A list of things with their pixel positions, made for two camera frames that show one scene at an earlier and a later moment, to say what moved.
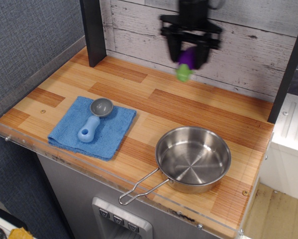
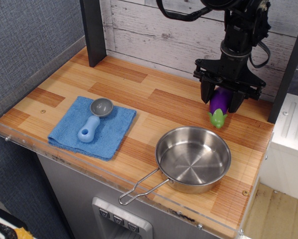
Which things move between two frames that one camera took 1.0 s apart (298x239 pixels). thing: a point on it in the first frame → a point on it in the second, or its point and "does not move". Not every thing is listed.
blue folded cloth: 69,117 does not move
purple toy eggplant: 187,57 → 220,101
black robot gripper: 192,24 → 231,71
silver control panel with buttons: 112,222 does not move
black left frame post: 94,30 does not move
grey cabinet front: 74,189 does not move
